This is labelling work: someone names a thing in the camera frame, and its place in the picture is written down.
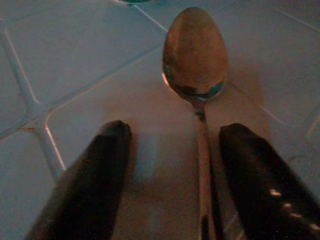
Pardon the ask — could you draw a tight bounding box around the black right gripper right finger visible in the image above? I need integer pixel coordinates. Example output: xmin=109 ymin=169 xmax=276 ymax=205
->
xmin=219 ymin=122 xmax=320 ymax=240

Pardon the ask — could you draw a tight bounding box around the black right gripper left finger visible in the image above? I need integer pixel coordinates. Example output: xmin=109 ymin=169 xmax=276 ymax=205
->
xmin=25 ymin=120 xmax=133 ymax=240

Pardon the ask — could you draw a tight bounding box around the silver metal spoon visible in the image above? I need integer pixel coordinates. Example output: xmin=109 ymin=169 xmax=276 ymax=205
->
xmin=161 ymin=6 xmax=230 ymax=240

